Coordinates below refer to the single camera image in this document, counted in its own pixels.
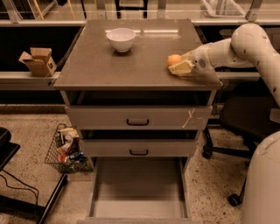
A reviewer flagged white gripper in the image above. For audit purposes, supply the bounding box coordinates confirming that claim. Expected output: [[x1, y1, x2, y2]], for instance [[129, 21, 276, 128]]
[[168, 44, 214, 76]]

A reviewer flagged orange fruit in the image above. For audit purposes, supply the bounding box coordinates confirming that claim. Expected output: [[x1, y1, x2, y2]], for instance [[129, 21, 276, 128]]
[[167, 54, 182, 67]]

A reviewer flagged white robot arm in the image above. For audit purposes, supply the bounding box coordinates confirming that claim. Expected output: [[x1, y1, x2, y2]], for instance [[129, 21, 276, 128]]
[[167, 23, 280, 224]]

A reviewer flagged grey top drawer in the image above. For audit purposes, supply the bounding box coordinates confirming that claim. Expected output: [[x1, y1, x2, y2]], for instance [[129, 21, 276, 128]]
[[66, 106, 212, 130]]

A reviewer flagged grey drawer cabinet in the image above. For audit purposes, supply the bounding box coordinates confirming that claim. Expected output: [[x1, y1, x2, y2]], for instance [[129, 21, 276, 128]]
[[53, 18, 224, 165]]

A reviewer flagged grey middle drawer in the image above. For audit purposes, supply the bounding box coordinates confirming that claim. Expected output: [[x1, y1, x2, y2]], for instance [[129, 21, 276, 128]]
[[80, 139, 198, 158]]

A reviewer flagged open grey bottom drawer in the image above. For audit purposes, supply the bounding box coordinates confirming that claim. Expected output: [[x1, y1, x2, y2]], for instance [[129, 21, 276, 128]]
[[76, 157, 200, 224]]

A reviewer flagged white bowl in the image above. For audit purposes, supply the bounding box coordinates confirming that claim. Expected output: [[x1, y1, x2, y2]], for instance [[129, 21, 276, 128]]
[[106, 28, 136, 53]]

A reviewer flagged black office chair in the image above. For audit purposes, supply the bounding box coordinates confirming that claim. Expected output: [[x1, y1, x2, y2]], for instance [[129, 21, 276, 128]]
[[201, 80, 280, 207]]

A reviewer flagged open cardboard box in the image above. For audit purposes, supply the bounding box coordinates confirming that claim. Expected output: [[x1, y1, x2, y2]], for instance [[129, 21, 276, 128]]
[[19, 47, 57, 77]]

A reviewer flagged black stand base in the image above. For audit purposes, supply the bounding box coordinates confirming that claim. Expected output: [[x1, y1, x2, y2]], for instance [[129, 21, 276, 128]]
[[0, 127, 67, 224]]

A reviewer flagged wire basket with items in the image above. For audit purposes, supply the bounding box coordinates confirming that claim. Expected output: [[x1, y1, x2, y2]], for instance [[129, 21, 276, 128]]
[[45, 123, 92, 173]]

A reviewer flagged black cable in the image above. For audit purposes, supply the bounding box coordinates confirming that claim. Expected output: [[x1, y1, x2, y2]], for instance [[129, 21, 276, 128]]
[[0, 169, 40, 206]]

